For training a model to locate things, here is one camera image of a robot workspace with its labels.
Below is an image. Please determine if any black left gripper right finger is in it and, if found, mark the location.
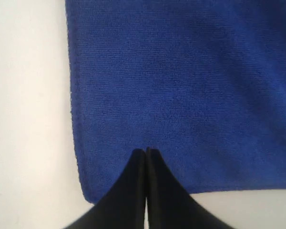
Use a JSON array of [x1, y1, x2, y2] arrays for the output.
[[145, 148, 231, 229]]

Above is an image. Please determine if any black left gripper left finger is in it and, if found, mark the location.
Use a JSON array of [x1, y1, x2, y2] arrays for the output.
[[67, 149, 146, 229]]

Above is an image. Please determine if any blue microfiber towel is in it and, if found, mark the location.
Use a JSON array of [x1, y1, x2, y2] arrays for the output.
[[65, 0, 286, 203]]

